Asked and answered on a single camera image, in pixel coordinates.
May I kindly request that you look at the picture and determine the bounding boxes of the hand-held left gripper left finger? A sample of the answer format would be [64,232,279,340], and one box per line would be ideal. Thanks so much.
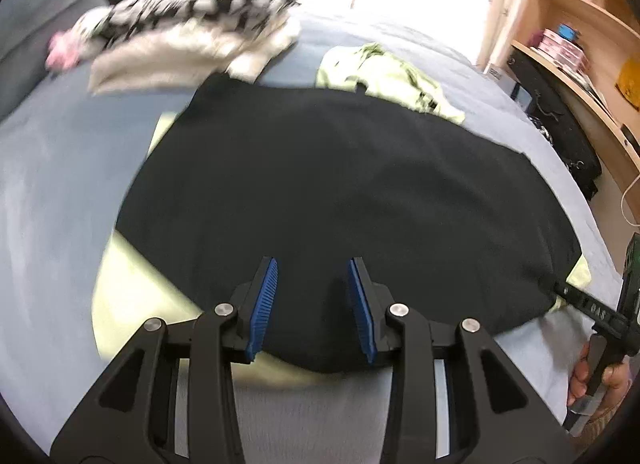
[50,257,279,464]

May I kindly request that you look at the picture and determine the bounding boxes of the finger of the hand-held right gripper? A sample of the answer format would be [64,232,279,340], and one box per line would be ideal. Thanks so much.
[552,280,626,333]

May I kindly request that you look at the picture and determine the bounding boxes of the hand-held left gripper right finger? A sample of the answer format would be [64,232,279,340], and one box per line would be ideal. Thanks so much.
[347,257,576,464]

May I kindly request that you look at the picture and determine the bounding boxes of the light green and black jacket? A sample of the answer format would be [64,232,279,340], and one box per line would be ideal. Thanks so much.
[92,44,593,385]

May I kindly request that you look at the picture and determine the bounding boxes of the person's right hand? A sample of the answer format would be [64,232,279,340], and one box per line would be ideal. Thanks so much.
[567,341,633,410]

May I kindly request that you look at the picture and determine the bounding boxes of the black bag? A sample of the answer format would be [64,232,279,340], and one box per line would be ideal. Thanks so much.
[505,51,603,199]

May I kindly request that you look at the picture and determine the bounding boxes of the yellow packet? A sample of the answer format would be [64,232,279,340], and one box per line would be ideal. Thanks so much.
[615,56,640,110]

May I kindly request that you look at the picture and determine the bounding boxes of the blue bed sheet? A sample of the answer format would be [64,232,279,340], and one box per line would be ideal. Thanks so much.
[0,8,626,464]

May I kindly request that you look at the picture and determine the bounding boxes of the stack of pink boxes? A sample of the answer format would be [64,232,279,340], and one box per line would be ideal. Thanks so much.
[537,26,591,77]

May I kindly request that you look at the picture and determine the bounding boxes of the white folded garment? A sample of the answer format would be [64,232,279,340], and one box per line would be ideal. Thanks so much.
[89,18,301,94]

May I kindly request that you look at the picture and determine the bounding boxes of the wooden shelf unit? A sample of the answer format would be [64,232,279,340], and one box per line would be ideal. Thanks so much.
[510,0,640,205]

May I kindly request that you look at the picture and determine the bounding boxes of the white leaf print curtain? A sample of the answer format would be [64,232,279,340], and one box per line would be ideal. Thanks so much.
[475,0,546,74]

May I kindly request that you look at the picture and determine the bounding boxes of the pink cloth item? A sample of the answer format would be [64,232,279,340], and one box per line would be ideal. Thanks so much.
[45,31,83,69]

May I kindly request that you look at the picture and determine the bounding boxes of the grey pillow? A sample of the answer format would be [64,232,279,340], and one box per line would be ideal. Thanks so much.
[0,0,166,119]

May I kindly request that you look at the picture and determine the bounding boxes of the white cable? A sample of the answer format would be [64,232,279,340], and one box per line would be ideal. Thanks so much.
[620,184,640,231]

